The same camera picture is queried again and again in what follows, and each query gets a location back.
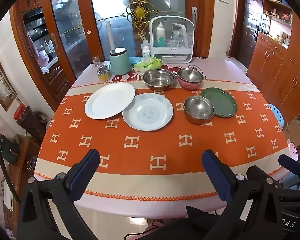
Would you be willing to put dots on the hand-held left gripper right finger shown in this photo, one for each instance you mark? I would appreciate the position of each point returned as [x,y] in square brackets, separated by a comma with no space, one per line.
[218,177]

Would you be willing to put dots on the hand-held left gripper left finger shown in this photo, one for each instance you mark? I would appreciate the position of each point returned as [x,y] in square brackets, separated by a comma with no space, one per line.
[86,172]

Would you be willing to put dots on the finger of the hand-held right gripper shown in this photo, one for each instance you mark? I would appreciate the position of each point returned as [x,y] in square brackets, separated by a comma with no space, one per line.
[257,171]
[291,163]

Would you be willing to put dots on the copper-toned steel bowl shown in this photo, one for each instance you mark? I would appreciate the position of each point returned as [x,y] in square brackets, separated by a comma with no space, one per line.
[198,107]

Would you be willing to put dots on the plain white plate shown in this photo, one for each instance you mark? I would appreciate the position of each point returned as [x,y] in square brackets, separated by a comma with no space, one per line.
[107,101]

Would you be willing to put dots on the green plate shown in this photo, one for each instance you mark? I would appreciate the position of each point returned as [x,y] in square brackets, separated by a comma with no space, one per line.
[223,101]

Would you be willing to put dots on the white floral plate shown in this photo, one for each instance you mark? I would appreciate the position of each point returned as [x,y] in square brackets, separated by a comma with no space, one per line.
[150,115]

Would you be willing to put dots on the pink steel-lined bowl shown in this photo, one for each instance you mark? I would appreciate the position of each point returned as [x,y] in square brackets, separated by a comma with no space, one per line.
[188,85]

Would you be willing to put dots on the large steel bowl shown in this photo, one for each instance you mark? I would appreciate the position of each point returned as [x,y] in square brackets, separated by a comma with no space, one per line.
[157,78]

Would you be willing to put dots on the pink plastic stool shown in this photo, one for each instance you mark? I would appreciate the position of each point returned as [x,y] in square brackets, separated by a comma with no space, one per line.
[292,151]

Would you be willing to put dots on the cardboard box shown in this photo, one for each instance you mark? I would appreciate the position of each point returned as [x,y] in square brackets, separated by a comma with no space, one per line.
[293,130]

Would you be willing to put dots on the person's dark clothing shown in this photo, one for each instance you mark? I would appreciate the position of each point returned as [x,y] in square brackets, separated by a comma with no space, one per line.
[200,217]

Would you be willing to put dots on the blue plastic stool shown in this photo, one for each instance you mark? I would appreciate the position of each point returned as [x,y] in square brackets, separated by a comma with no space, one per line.
[276,115]

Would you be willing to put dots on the orange patterned tablecloth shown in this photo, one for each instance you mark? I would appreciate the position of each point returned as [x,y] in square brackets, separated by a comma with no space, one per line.
[165,142]

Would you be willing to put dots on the wicker basket red lid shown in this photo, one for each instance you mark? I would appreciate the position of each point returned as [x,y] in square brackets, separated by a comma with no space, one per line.
[31,125]

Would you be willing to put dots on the black bag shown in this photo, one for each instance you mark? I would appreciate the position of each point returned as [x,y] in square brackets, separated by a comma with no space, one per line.
[8,148]

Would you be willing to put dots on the yellow tin can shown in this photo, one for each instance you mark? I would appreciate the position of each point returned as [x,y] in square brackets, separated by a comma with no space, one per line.
[103,76]

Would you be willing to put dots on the wooden shelf cabinet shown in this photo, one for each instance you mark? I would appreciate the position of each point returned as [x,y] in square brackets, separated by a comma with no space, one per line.
[277,65]

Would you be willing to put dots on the small glass jar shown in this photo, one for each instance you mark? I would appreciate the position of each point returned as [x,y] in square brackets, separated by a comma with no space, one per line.
[96,61]

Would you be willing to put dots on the teal canister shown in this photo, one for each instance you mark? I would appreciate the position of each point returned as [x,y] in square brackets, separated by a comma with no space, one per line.
[120,63]

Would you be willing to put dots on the pink kitchen appliance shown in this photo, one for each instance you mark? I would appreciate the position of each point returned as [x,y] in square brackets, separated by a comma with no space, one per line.
[42,57]

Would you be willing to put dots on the green tissue pack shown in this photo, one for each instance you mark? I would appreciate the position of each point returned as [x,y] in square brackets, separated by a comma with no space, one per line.
[147,63]

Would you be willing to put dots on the white clear-lid storage box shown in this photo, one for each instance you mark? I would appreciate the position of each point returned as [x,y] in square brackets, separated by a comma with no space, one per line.
[182,52]

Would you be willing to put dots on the white pill bottle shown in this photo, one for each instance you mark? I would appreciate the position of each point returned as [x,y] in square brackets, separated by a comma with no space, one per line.
[146,52]

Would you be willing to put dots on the dark wooden door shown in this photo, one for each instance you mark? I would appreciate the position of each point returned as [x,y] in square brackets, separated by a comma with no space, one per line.
[250,30]

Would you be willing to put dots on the wooden glass sliding door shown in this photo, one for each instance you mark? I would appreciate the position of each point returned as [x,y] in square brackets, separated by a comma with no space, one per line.
[82,30]

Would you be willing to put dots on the white bottle teal label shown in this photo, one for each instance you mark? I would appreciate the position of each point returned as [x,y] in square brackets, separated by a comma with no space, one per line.
[160,33]

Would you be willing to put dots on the gold door ornament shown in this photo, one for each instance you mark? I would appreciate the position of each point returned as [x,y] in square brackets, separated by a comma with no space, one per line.
[140,12]

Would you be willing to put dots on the wooden wall niche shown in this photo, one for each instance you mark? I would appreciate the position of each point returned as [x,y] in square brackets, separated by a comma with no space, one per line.
[2,85]

